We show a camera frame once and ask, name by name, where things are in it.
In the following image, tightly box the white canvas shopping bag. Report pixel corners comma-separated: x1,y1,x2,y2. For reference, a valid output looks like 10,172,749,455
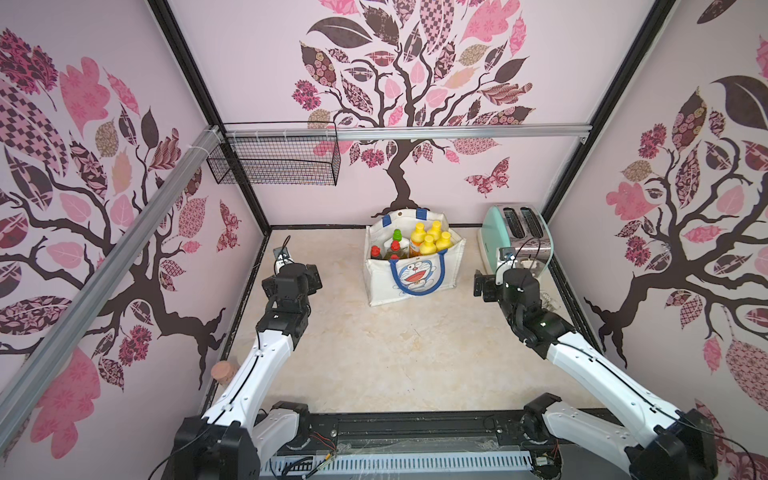
363,209,466,307

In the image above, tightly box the black wire mesh basket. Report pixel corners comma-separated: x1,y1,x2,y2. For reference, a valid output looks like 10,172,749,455
207,120,341,186

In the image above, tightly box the black base frame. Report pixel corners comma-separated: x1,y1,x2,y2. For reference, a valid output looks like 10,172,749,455
256,410,627,479

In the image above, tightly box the aluminium rail back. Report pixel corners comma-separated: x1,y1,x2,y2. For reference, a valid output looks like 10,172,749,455
226,124,592,141

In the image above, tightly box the round beige lid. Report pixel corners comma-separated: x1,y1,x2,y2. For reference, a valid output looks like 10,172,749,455
211,361,239,387

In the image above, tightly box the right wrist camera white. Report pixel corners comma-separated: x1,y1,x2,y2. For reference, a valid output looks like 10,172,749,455
494,247,518,285

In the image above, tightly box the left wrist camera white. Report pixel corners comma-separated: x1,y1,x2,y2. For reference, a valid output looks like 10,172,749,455
273,246,293,275

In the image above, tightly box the aluminium rail left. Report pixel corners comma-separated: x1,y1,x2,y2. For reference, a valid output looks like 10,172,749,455
1,125,222,448

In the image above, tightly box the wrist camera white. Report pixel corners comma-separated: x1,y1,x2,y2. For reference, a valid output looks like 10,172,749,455
273,246,293,275
494,247,518,285

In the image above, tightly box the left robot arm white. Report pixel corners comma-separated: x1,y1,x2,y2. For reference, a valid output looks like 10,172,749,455
168,261,322,479

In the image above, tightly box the orange dish soap bottle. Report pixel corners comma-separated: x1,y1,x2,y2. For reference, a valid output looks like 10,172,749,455
435,231,453,252
427,220,442,242
419,235,437,256
410,223,426,256

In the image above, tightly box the aluminium rail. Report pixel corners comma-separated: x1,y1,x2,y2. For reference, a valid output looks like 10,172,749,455
1,125,222,448
226,124,592,141

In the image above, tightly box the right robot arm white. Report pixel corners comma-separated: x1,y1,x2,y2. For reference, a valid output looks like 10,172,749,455
473,268,719,479

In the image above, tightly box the mint chrome toaster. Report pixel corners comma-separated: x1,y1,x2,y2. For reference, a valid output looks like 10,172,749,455
477,203,554,279

